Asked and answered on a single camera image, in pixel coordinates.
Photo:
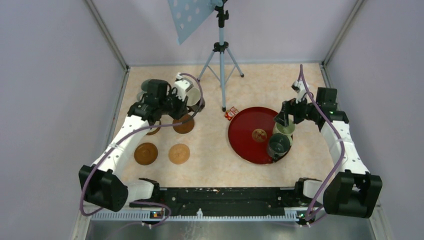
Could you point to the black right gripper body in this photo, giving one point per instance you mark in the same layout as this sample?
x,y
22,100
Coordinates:
x,y
301,110

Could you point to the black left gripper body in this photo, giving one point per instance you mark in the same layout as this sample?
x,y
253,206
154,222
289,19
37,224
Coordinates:
x,y
172,105

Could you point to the white faceted cup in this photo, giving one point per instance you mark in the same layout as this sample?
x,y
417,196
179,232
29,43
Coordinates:
x,y
193,93

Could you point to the grey ceramic mug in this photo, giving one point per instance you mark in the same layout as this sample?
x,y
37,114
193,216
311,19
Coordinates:
x,y
143,89

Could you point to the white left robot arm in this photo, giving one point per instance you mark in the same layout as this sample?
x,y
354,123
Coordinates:
x,y
100,181

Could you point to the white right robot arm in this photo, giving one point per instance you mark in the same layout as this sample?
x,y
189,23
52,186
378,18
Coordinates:
x,y
350,189

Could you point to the dark brown wooden coaster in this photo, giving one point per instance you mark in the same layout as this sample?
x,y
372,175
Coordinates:
x,y
186,127

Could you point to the brown wooden coaster middle left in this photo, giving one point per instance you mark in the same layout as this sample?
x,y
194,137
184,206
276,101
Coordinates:
x,y
154,130

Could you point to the woven rattan coaster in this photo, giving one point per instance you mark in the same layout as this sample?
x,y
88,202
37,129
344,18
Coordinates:
x,y
179,154

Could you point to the brown wooden coaster front left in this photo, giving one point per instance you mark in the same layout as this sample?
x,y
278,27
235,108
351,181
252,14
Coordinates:
x,y
146,153

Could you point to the light green mug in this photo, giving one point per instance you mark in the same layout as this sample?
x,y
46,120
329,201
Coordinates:
x,y
285,130

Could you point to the dark green mug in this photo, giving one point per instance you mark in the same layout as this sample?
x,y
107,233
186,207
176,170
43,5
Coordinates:
x,y
278,146

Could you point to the red owl number tag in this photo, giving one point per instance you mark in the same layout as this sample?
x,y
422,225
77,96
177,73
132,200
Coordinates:
x,y
231,113

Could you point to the red round tray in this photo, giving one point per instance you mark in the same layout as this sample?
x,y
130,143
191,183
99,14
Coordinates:
x,y
249,132

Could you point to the blue perforated board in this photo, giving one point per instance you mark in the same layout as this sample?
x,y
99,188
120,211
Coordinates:
x,y
188,15

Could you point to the light blue tripod stand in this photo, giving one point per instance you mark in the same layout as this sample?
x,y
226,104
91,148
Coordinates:
x,y
222,48

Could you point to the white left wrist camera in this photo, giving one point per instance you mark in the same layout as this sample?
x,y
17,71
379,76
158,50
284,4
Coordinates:
x,y
183,85

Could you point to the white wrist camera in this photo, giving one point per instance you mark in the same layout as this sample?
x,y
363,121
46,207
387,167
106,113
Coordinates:
x,y
300,88
183,85

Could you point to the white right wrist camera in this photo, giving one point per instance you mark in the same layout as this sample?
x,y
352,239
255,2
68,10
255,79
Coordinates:
x,y
300,88

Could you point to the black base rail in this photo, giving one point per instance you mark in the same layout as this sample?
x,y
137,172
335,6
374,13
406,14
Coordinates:
x,y
229,201

